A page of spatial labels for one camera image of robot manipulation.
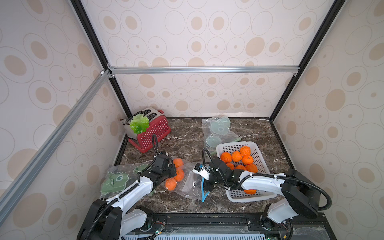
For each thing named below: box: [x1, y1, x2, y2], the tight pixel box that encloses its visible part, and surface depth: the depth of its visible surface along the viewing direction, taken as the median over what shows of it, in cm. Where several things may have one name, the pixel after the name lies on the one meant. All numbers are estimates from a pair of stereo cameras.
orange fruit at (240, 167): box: [235, 164, 247, 171], surface depth 90 cm
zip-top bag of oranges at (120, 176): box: [100, 162, 151, 199], surface depth 81 cm
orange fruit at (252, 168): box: [246, 164, 258, 173], surface depth 89 cm
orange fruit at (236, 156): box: [231, 150, 243, 162], surface depth 94 cm
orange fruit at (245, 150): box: [240, 146, 251, 157], surface depth 92 cm
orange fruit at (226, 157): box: [220, 152, 232, 163], surface depth 94 cm
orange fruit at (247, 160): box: [242, 155, 253, 166], surface depth 93 cm
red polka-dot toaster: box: [124, 107, 172, 153], surface depth 99 cm
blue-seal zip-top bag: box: [162, 157, 210, 203], surface depth 85 cm
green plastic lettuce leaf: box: [130, 113, 150, 135], surface depth 91 cm
